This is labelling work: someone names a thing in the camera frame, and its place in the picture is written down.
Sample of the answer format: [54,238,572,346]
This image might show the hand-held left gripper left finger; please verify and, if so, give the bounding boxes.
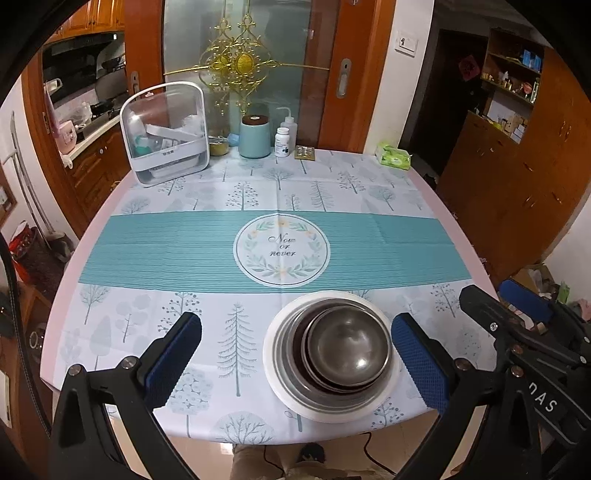
[48,311,202,480]

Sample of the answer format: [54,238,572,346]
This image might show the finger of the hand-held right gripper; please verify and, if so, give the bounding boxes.
[499,278,591,344]
[458,285,587,370]

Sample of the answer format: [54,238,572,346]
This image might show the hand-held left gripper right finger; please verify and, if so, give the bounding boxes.
[392,313,541,480]

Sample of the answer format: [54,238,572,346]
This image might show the steel bowl dark outside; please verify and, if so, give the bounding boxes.
[301,306,391,386]

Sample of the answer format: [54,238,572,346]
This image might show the plain white plate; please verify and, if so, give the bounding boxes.
[263,292,400,424]

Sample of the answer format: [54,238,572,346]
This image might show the large steel bowl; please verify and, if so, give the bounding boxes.
[272,298,394,411]

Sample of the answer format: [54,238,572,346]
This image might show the steel bowl pink outside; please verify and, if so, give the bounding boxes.
[292,300,392,393]

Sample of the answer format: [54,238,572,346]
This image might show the cardboard box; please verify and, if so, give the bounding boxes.
[510,263,573,305]

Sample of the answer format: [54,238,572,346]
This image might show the tall wooden cabinet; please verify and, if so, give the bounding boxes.
[436,111,591,287]

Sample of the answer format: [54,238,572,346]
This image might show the tree print tablecloth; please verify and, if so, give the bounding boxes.
[41,148,497,446]

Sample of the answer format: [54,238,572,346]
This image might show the dark shoe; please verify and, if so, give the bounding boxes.
[299,442,327,463]

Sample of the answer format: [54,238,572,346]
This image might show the green tissue pack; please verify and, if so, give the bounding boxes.
[375,141,411,169]

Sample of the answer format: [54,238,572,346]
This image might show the red bag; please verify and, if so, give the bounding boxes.
[9,222,40,264]

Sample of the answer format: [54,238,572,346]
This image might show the wooden kitchen cabinet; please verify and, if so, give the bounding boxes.
[65,124,134,222]

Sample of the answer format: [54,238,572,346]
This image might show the metal pole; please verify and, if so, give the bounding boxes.
[9,111,54,245]

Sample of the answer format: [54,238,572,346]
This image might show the teal canister brown lid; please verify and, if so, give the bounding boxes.
[239,114,272,159]

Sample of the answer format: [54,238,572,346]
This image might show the pink kitchen appliance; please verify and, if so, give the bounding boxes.
[58,120,79,155]

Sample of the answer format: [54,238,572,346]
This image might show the white squeeze bottle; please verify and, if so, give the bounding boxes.
[276,107,297,155]

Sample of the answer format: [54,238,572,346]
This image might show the frosted glass door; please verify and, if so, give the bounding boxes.
[161,0,342,148]

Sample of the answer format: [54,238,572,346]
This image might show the gold door ornament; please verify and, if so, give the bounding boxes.
[164,14,331,121]

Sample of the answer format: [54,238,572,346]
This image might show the black floor cable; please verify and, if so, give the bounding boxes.
[263,434,398,476]

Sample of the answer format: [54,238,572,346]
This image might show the wooden wall shelf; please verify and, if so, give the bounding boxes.
[480,28,546,144]

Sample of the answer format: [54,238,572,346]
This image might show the clear storage box white frame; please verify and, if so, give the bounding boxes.
[120,82,212,188]

